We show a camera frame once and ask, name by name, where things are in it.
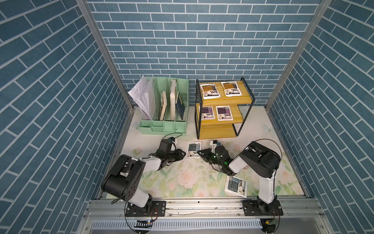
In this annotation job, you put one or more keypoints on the purple coffee bag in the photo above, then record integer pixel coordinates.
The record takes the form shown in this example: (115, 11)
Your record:
(224, 113)
(207, 113)

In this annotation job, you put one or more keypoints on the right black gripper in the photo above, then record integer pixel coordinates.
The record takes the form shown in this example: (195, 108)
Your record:
(207, 153)

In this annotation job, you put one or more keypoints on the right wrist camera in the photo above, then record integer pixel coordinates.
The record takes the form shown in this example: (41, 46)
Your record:
(214, 143)

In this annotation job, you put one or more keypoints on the green desk file organizer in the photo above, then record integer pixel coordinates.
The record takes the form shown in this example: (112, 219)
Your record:
(157, 127)

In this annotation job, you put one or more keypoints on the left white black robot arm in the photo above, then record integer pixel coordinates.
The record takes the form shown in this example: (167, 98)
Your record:
(123, 178)

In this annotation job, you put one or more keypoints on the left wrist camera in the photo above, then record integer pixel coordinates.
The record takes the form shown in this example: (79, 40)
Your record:
(166, 144)

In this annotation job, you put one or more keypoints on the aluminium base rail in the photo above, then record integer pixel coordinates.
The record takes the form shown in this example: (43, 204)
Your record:
(229, 207)

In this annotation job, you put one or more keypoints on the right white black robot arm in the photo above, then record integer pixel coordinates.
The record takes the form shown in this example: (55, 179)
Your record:
(263, 161)

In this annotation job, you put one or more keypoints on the yellow coffee bag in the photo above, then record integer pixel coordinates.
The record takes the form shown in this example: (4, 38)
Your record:
(231, 89)
(209, 91)

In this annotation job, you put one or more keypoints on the beige book thin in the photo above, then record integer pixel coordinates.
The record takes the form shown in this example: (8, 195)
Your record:
(163, 105)

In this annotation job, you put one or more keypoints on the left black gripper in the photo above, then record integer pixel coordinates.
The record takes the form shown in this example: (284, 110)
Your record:
(178, 154)

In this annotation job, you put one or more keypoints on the beige book tall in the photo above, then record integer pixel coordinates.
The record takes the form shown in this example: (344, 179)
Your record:
(172, 98)

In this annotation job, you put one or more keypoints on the dark blue book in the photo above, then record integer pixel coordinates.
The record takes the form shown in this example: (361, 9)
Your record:
(180, 107)

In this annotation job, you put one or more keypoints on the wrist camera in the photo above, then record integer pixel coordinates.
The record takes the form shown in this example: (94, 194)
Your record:
(214, 143)
(166, 144)

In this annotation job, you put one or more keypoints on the white papers in organizer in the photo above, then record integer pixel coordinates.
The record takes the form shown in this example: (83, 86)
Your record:
(143, 95)

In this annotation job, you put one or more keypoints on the wooden three-tier shelf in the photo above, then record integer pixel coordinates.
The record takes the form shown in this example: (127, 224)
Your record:
(240, 107)

